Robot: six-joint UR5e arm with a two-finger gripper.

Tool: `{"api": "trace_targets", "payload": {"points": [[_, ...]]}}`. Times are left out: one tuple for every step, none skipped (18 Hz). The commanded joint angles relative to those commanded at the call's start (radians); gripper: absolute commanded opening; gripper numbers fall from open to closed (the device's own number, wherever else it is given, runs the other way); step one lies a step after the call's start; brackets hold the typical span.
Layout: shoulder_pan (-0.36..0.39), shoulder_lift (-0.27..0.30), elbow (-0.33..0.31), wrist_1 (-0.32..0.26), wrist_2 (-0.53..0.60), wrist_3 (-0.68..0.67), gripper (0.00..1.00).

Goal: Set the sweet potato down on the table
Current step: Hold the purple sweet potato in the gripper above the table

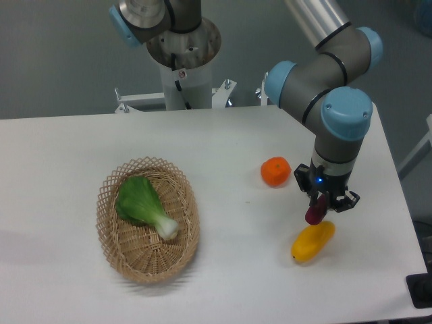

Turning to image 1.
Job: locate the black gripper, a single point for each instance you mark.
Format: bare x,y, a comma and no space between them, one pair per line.
314,180

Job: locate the purple sweet potato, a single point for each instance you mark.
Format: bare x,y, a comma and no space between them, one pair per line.
315,214

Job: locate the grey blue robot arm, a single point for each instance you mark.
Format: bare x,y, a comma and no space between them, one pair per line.
318,94

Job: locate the orange tangerine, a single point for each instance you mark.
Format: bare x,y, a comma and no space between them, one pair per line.
275,171

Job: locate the yellow mango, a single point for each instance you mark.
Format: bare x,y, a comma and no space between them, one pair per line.
311,240

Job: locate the black device at table edge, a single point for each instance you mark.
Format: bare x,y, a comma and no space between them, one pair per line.
419,287

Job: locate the green bok choy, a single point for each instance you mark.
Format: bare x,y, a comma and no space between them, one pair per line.
138,202

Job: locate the woven wicker basket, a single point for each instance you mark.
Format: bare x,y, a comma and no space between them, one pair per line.
139,253

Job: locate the blue object top right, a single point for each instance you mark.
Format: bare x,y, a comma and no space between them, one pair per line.
422,17

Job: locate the white frame leg right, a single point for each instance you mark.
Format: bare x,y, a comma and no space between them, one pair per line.
417,154

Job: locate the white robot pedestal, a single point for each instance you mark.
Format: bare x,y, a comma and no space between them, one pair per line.
188,57

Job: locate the white metal base frame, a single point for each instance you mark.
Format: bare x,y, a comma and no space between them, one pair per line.
176,97

